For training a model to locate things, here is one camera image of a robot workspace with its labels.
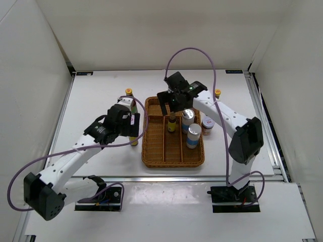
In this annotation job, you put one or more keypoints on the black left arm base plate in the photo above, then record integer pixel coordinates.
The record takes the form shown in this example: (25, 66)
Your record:
(111, 200)

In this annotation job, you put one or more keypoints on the white salt shaker metal lid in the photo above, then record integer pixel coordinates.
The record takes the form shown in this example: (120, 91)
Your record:
(188, 117)

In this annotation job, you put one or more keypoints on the red sauce bottle yellow cap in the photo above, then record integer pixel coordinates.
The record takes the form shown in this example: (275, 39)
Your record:
(217, 93)

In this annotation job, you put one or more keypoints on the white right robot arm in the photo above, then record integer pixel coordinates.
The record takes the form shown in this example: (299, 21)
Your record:
(245, 133)

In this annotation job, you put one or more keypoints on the brown wicker basket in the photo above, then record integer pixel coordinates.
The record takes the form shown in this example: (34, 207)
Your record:
(164, 149)

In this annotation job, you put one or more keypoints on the aluminium table edge rail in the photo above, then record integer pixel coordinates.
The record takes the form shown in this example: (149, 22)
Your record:
(150, 179)

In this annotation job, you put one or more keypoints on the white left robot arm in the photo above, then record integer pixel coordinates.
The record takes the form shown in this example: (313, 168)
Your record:
(49, 191)

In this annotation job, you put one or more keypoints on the small yellow bottle wooden cap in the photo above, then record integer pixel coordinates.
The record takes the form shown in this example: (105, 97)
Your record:
(133, 141)

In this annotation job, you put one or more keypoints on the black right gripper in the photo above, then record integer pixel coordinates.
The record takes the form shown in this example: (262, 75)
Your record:
(164, 97)

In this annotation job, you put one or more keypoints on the white shaker blue label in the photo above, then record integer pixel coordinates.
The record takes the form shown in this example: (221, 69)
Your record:
(193, 135)

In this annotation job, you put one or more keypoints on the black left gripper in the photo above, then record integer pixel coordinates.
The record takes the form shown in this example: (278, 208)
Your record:
(131, 130)

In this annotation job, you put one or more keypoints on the spice jar red label lid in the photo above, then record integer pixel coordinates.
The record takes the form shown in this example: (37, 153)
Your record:
(207, 125)

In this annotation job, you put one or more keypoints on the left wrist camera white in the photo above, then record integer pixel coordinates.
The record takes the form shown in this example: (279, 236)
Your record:
(125, 101)

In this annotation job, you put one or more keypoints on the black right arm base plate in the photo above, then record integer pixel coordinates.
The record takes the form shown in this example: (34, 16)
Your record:
(229, 200)

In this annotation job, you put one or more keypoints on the red sauce bottle green label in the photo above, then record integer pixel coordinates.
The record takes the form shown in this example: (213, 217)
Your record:
(134, 108)

